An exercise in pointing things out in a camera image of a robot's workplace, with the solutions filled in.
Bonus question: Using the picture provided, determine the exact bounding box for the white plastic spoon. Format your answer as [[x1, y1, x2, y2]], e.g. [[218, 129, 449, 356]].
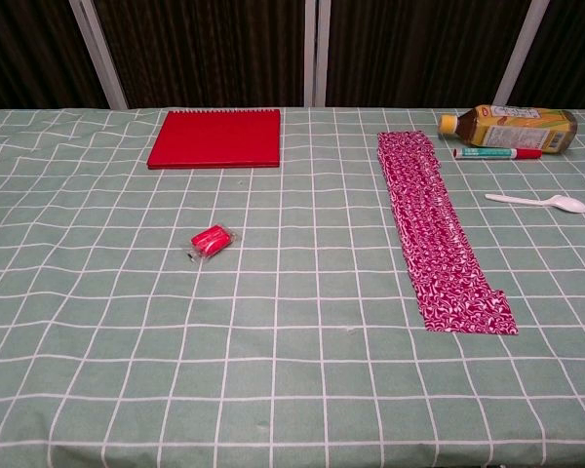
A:
[[484, 192, 585, 215]]

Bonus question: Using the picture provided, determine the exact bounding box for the green white checked tablecloth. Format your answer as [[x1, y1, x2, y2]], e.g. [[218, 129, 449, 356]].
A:
[[0, 106, 585, 468]]

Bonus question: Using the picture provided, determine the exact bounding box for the dark ribbed partition panel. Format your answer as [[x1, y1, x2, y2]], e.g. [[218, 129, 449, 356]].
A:
[[0, 0, 110, 114], [91, 0, 307, 110], [325, 0, 534, 109], [509, 0, 585, 111]]

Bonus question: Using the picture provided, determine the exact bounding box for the pink patterned cloth strip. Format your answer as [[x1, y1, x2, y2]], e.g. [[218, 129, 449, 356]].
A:
[[376, 129, 488, 289]]

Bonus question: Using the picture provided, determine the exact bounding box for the white slanted frame post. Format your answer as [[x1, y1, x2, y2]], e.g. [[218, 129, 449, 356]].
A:
[[492, 0, 551, 106], [68, 0, 129, 111]]

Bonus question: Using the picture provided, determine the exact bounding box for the white upright frame post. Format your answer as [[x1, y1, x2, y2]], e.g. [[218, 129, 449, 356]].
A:
[[316, 0, 332, 108], [303, 0, 318, 108]]

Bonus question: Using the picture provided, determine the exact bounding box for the red spiral notebook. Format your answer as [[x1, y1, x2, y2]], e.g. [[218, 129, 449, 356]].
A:
[[146, 108, 282, 171]]

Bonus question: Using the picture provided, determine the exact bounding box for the red candy in clear wrapper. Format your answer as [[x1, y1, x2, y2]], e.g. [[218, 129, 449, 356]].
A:
[[183, 222, 239, 264]]

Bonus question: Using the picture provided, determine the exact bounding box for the green red marker pen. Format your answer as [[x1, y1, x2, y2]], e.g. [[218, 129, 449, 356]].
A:
[[451, 147, 543, 161]]

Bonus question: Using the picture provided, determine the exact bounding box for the yellow tea bottle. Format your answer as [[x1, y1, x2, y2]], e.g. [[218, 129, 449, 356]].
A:
[[437, 103, 579, 156]]

